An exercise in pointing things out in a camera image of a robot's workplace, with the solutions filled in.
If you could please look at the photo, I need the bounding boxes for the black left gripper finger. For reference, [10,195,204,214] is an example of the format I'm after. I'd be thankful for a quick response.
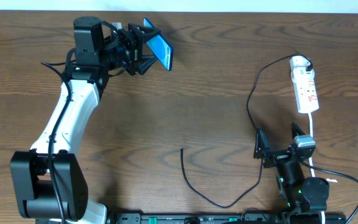
[137,55,158,75]
[137,26,161,44]

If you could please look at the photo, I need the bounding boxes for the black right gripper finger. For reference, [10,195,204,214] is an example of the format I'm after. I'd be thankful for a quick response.
[254,128,270,154]
[291,123,305,137]

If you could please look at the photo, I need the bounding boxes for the blue Galaxy smartphone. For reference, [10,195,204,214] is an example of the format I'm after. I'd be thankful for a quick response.
[146,34,174,71]

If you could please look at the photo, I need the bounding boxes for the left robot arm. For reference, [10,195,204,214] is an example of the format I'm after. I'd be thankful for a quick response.
[10,16,160,223]

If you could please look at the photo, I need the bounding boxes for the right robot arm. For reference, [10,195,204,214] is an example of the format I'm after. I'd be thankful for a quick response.
[254,123,329,223]

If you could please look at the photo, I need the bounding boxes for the white USB charger adapter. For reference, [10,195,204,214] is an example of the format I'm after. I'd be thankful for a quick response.
[290,55,313,72]

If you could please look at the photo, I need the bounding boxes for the white power strip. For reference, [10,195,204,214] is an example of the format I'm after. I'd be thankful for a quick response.
[291,67,319,114]

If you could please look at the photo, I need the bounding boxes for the black right camera cable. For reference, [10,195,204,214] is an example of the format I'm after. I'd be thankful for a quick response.
[300,160,358,224]

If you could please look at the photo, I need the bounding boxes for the black camera cable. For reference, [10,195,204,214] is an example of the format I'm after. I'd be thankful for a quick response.
[300,160,358,224]
[40,46,77,224]

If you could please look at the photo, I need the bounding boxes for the white power strip cord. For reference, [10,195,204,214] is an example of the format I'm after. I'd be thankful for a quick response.
[307,112,326,224]

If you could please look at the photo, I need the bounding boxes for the black left camera cable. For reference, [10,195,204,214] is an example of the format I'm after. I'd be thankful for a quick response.
[40,46,77,224]

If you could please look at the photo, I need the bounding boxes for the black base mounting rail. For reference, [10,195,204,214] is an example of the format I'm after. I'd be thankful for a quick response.
[110,212,347,224]

